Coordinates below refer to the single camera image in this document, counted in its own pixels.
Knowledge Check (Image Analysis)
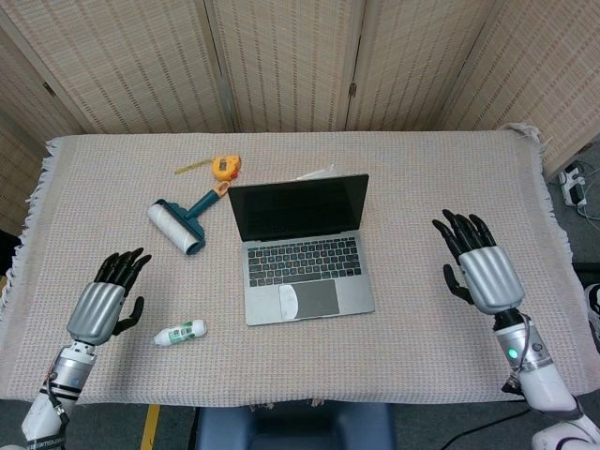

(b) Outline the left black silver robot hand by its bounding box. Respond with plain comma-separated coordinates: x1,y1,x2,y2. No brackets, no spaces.
67,247,153,347

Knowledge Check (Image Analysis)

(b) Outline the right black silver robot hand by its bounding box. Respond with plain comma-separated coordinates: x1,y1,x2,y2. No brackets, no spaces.
431,208,525,316

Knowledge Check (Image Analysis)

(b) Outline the silver laptop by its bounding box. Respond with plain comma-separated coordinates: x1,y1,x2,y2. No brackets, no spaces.
227,173,377,327

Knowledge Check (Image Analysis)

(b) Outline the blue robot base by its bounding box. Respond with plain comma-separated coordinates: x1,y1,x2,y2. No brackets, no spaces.
194,401,395,450

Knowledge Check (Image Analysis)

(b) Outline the white green plastic bottle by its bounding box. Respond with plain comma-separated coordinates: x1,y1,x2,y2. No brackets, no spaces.
152,319,208,349

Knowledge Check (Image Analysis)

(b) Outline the white black sneaker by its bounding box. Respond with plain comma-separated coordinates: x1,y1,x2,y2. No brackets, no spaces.
583,282,600,353

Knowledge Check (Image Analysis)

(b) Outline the beige woven tablecloth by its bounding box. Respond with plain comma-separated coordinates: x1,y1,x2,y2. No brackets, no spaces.
0,122,576,408

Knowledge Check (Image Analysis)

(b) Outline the teal white lint roller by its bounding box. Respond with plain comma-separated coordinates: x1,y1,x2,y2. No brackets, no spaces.
146,180,233,257

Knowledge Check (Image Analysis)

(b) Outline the white power strip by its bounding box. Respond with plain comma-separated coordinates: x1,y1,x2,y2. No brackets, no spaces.
557,161,590,207

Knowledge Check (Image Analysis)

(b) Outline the yellow tape measure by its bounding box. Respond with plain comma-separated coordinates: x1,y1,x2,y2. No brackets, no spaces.
173,154,244,182

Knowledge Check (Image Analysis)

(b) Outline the bundle of clear plastic straws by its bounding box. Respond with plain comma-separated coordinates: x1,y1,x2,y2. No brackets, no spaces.
294,162,337,182

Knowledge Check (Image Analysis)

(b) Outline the woven folding screen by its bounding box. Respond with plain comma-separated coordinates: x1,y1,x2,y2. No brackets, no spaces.
0,0,600,235

